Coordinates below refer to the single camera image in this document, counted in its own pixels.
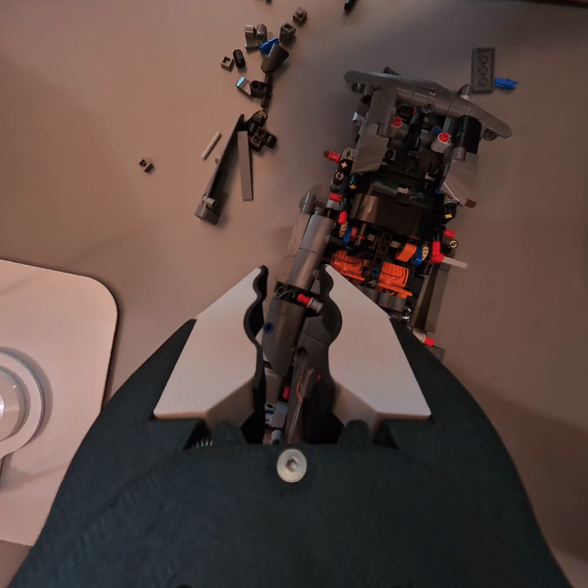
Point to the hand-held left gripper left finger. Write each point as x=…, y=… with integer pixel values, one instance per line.
x=211, y=367

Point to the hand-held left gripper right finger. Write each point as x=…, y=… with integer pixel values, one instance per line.
x=376, y=367

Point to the small grey lego subassembly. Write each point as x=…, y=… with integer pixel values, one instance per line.
x=310, y=248

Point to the large grey lego vehicle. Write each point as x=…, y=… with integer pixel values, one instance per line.
x=399, y=206

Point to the long grey lego tile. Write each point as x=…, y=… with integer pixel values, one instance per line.
x=246, y=170

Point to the small dark lego stud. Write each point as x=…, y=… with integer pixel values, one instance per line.
x=146, y=165

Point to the light grey lego bar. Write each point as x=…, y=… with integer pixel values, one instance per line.
x=211, y=145

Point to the blue lego pin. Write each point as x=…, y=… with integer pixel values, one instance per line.
x=505, y=83

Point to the scattered small lego pieces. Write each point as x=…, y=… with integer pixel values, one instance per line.
x=274, y=57

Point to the dark grey lego plate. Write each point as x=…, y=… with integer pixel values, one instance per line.
x=482, y=69

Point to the white book stand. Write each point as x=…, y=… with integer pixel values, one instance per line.
x=46, y=321

